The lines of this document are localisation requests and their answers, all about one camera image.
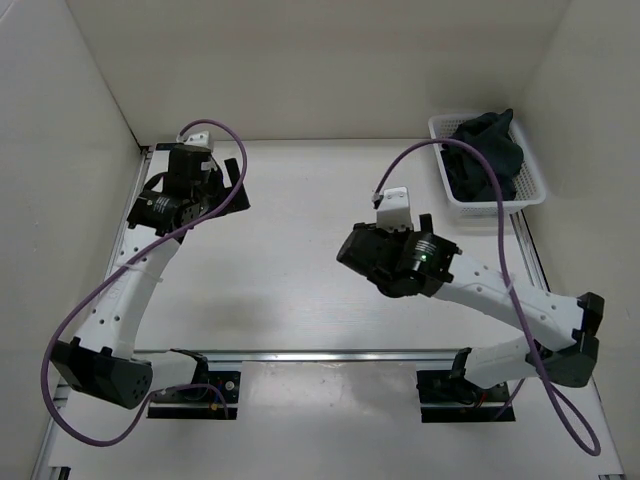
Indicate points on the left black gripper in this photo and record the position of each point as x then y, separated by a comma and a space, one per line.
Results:
239, 203

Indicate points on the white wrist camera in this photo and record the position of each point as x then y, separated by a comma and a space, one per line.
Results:
199, 139
393, 210

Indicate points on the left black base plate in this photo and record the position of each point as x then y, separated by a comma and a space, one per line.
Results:
201, 403

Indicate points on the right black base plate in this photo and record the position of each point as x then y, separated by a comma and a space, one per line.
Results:
446, 401

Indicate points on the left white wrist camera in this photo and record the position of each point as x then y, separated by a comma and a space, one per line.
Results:
199, 139

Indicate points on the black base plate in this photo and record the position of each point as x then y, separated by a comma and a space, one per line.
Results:
201, 403
446, 401

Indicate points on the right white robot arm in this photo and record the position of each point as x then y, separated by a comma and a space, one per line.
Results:
563, 328

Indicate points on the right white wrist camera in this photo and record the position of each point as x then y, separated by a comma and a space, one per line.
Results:
393, 210

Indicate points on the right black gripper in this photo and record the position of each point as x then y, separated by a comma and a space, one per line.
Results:
384, 234

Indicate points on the white plastic mesh basket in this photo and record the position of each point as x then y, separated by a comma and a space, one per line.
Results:
498, 137

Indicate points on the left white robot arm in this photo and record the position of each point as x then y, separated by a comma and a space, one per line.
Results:
99, 360

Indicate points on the aluminium front rail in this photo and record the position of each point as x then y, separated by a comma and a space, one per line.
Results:
445, 356

